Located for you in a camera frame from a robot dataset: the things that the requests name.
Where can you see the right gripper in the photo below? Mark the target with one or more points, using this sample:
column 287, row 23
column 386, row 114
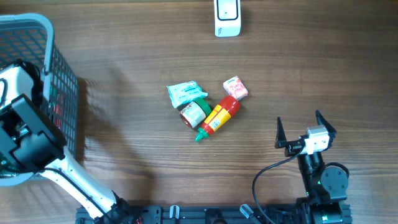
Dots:
column 292, row 147

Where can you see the pink white tissue pack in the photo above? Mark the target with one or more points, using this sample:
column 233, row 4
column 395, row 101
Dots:
column 235, row 88

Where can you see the red sauce bottle yellow label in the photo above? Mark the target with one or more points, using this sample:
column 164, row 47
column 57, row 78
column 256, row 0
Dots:
column 221, row 113

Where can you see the small jar green lid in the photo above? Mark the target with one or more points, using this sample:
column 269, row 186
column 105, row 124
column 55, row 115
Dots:
column 195, row 112

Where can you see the light blue tissue pack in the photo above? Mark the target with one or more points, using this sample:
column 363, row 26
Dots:
column 186, row 92

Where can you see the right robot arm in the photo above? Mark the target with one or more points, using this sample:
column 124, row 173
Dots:
column 325, row 184

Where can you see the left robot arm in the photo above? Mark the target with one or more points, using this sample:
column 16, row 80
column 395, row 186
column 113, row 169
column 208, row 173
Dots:
column 31, row 144

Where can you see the white barcode scanner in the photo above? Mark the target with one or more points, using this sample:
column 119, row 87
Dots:
column 227, row 14

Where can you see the grey plastic shopping basket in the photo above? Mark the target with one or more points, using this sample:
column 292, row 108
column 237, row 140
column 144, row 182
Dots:
column 30, row 37

